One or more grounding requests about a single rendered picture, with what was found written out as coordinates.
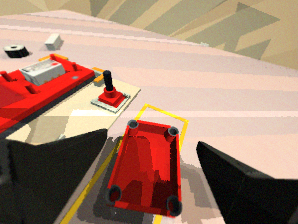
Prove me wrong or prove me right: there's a black toy car wheel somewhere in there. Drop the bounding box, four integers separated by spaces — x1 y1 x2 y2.
3 45 30 58

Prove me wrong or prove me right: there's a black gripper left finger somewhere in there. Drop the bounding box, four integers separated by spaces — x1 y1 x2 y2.
0 128 108 224

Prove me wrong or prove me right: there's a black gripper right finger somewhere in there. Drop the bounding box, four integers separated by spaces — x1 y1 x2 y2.
196 141 298 224

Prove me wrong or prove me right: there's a red hollow shell with corner bosses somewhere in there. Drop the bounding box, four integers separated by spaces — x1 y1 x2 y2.
104 119 183 218

